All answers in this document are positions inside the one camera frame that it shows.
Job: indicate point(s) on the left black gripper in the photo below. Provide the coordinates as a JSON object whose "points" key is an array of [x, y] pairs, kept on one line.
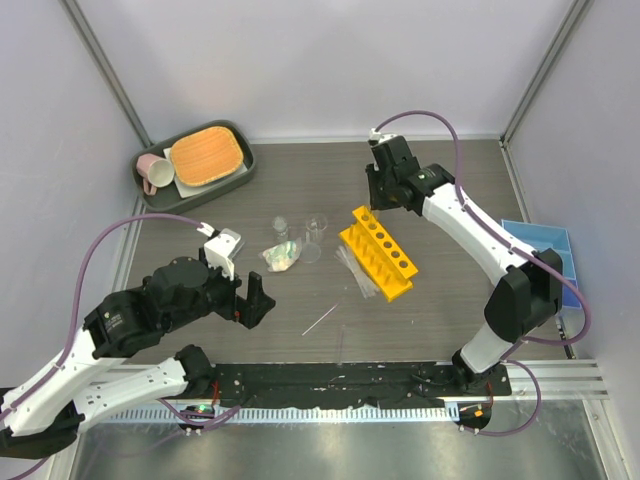
{"points": [[252, 310]]}

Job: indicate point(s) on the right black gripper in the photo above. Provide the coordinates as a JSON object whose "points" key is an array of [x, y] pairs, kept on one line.
{"points": [[373, 176]]}

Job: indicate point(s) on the long glass test tube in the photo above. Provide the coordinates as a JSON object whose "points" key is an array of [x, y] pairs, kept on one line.
{"points": [[375, 214]]}

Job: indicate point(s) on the yellow test tube rack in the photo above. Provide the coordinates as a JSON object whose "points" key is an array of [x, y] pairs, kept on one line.
{"points": [[379, 255]]}

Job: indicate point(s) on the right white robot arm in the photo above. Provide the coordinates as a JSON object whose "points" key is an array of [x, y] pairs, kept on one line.
{"points": [[527, 291]]}

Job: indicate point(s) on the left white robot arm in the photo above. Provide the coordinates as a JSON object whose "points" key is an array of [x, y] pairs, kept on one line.
{"points": [[41, 420]]}

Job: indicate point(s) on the crumpled plastic bag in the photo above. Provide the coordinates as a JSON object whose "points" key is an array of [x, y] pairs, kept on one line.
{"points": [[281, 257]]}

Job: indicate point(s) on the clear glass beaker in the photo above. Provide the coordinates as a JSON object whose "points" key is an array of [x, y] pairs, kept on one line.
{"points": [[316, 226]]}

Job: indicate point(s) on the bundle of plastic pipettes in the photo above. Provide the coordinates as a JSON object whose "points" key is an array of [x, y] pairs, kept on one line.
{"points": [[367, 287]]}

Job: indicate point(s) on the small glass flask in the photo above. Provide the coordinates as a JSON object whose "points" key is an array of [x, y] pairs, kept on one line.
{"points": [[281, 229]]}

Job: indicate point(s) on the white square plate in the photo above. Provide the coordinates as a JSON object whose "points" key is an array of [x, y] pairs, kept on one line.
{"points": [[199, 168]]}

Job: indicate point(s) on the orange woven mat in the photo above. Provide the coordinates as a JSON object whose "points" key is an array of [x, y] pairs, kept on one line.
{"points": [[216, 136]]}

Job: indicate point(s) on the pink and white mug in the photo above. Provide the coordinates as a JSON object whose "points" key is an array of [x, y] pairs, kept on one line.
{"points": [[156, 172]]}

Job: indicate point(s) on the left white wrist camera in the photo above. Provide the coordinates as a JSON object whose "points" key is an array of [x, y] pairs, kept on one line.
{"points": [[221, 248]]}

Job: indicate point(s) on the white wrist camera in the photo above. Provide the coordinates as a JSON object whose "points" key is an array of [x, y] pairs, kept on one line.
{"points": [[377, 137], [221, 248]]}

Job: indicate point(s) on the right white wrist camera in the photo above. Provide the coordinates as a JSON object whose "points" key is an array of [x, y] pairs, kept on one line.
{"points": [[377, 137]]}

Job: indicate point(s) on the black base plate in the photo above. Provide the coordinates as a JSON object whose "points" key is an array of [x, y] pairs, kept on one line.
{"points": [[329, 386]]}

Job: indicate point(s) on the white slotted cable duct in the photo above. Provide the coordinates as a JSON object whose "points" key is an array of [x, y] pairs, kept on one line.
{"points": [[158, 414]]}

